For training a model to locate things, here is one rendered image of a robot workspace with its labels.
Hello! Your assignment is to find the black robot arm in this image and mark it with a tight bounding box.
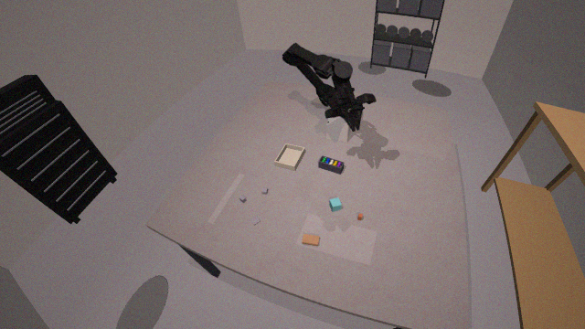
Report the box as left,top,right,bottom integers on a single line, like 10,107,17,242
282,42,353,108

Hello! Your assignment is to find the teal cube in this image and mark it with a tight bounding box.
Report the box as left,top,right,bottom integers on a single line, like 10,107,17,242
329,197,342,212

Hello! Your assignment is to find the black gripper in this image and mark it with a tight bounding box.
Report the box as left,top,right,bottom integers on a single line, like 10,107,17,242
324,84,377,132

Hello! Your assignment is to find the tan flat rectangular block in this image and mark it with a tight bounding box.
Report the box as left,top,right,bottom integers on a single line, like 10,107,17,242
303,234,320,246

